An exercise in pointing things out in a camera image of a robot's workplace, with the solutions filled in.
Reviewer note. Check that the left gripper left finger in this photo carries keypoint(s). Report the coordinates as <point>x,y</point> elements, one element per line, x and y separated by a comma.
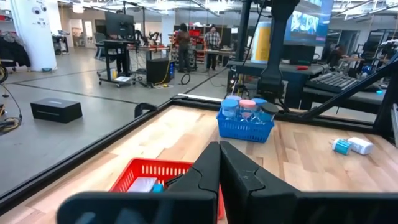
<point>186,205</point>

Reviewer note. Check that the white box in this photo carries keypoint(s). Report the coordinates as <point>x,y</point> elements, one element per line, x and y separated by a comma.
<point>142,184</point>

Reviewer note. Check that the pink capped sand hourglass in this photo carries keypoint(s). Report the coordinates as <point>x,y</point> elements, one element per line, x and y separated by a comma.
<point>247,105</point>

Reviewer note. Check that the black floor cabinet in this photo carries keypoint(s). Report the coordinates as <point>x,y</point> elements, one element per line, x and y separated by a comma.
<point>159,70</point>

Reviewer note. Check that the black frame clamp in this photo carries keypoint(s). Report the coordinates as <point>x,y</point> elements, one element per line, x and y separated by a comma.
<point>140,109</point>

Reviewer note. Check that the person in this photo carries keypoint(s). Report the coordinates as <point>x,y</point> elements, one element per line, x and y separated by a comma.
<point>335,54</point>
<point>183,43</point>
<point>212,40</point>

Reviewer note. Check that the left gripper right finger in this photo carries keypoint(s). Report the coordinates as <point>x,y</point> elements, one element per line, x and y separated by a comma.
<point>258,205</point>

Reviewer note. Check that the black rolling stand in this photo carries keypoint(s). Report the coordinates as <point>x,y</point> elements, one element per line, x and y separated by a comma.
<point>116,46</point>

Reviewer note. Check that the dark coats on rack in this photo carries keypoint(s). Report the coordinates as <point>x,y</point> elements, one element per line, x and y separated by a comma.
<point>12,51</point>

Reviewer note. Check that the white round pillar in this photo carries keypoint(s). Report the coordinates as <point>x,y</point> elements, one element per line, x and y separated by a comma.
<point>34,34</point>

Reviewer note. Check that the white yellow cylinder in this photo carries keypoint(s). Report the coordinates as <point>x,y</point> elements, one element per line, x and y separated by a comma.
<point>261,42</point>

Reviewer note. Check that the purple capped sand hourglass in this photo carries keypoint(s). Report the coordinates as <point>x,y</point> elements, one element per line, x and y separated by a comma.
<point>233,97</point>

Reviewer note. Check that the black background robot arm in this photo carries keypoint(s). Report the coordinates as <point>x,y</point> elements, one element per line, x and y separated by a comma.
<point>149,35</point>

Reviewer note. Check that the black monitor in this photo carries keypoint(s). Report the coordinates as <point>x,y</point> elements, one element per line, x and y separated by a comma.
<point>119,25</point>

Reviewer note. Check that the red plastic basket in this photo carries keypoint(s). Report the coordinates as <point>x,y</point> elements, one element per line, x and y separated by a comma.
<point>146,169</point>

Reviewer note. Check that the black aluminium table frame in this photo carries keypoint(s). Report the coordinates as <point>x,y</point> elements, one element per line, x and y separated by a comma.
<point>77,158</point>

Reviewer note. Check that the white cube wall charger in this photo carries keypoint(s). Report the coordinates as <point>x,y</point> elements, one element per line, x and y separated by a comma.
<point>360,145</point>

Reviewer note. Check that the large display screen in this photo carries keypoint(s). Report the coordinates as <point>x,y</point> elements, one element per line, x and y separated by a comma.
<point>308,21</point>

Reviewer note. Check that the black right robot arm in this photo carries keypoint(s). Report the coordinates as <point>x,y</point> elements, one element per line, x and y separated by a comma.
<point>275,46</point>

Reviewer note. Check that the black block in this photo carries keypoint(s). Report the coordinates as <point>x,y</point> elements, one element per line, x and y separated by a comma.
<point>56,110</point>

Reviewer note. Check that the black keyboard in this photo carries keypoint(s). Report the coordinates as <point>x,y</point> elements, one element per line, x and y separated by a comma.
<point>334,81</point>

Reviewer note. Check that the teal white wall charger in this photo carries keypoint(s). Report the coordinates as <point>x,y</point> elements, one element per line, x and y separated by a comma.
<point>342,147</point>

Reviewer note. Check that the blue plastic basket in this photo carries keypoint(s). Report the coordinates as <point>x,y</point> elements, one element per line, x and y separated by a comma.
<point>244,130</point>

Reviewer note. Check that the silver aluminium extrusion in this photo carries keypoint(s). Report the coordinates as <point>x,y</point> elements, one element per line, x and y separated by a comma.
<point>395,124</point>

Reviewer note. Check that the black desk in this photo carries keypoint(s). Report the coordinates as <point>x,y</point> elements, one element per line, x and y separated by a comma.
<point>295,77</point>

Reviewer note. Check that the white sheet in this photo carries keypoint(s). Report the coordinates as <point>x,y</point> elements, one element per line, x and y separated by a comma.
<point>123,79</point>

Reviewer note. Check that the teal box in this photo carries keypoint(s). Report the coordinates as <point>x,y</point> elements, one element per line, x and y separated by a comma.
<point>158,188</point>

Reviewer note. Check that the shelf with red bins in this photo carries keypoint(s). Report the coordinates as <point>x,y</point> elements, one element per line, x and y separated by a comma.
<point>195,32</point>

